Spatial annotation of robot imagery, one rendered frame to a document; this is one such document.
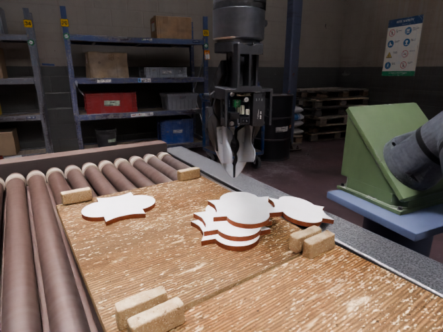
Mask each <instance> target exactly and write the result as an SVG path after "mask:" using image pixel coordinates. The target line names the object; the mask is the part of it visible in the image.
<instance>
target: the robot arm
mask: <svg viewBox="0 0 443 332"><path fill-rule="evenodd" d="M265 10H266V0H213V40H214V41H215V42H217V43H215V44H214V53H225V54H227V55H226V60H224V61H220V63H219V66H218V69H217V71H216V73H215V76H214V79H213V81H212V83H211V85H210V88H209V94H210V102H211V104H210V106H209V107H206V111H207V115H206V131H207V133H208V136H209V138H210V141H211V143H212V145H213V147H214V149H215V151H216V154H217V156H218V158H219V160H220V163H221V165H222V167H223V168H224V169H225V171H226V172H227V174H228V175H229V176H230V177H231V178H234V177H235V178H237V177H238V175H239V174H240V173H241V171H242V170H243V168H244V166H245V164H246V162H253V161H254V160H255V156H256V152H255V149H254V147H253V144H252V141H253V140H254V138H255V136H256V135H257V133H258V131H259V129H260V127H261V126H264V125H265V124H267V125H271V119H272V93H273V89H271V88H263V87H262V86H258V60H259V55H263V45H264V44H263V43H260V42H261V41H262V40H263V39H264V27H267V24H268V22H267V20H265ZM267 98H268V99H269V114H268V116H266V100H267ZM227 126H228V127H234V126H238V127H237V128H236V129H235V131H234V138H235V140H236V147H235V150H234V155H235V158H234V161H233V154H232V151H231V148H230V143H231V141H232V139H233V133H232V131H231V130H230V129H228V128H227ZM383 155H384V160H385V162H386V164H387V166H388V168H389V170H390V171H391V173H392V174H393V175H394V176H395V178H397V179H398V180H399V181H400V182H401V183H403V184H404V185H406V186H408V187H409V188H412V189H414V190H420V191H423V190H428V189H429V188H431V187H433V186H435V185H436V184H437V183H438V182H439V181H440V180H441V179H442V178H443V111H441V112H440V113H439V114H437V115H436V116H435V117H433V118H432V119H431V120H429V121H428V122H426V123H425V124H424V125H422V126H421V127H419V128H418V129H417V130H414V131H411V132H408V133H405V134H402V135H399V136H396V137H394V138H392V139H391V140H390V141H389V142H387V143H386V144H385V146H384V149H383Z"/></svg>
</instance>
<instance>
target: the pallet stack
mask: <svg viewBox="0 0 443 332"><path fill-rule="evenodd" d="M368 90H369V89H364V88H341V87H328V88H297V94H296V104H295V106H297V107H301V108H302V109H303V111H302V112H300V114H302V115H303V116H304V119H302V120H300V121H302V122H303V124H302V125H301V126H297V128H300V129H302V130H303V131H304V132H302V133H300V134H302V135H303V138H309V140H308V141H309V142H318V141H325V140H336V139H342V138H345V136H341V134H346V128H347V117H348V114H347V111H346V109H347V108H348V107H353V106H364V105H368V101H367V100H369V97H368V94H369V92H368ZM354 91H360V92H359V96H353V94H354ZM299 92H302V93H301V95H300V96H298V93H299ZM338 92H339V95H336V94H338ZM356 99H359V104H355V100H356ZM297 100H299V102H298V103H297ZM329 135H331V138H323V139H318V136H329Z"/></svg>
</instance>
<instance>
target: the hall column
mask: <svg viewBox="0 0 443 332"><path fill-rule="evenodd" d="M302 8H303V0H287V24H286V35H285V59H284V71H283V93H287V94H294V96H293V110H292V115H293V117H292V121H291V138H290V151H289V152H296V151H301V149H300V148H299V146H297V147H294V146H293V133H294V123H295V104H296V94H297V75H298V66H299V44H300V37H301V18H302Z"/></svg>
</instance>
